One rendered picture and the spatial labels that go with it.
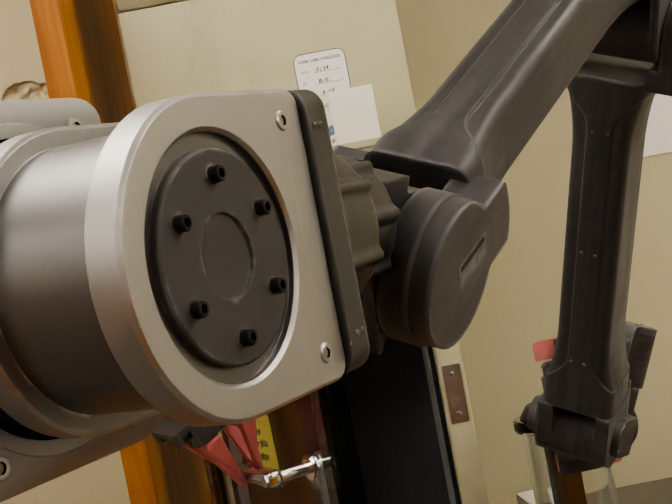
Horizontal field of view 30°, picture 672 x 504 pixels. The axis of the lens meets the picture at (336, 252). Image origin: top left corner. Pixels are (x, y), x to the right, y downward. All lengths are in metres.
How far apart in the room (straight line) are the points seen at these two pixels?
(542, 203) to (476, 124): 1.25
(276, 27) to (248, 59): 0.05
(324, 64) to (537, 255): 0.60
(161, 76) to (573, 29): 0.77
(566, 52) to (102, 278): 0.44
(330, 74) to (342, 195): 0.95
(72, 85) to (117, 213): 1.00
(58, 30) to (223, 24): 0.20
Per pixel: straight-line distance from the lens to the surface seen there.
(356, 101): 1.39
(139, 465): 1.42
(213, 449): 1.23
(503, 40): 0.76
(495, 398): 1.95
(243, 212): 0.47
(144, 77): 1.49
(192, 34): 1.49
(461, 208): 0.61
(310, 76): 1.47
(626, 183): 1.00
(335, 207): 0.52
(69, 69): 1.41
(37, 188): 0.45
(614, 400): 1.10
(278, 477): 1.23
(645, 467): 2.02
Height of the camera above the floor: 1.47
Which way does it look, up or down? 3 degrees down
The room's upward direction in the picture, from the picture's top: 11 degrees counter-clockwise
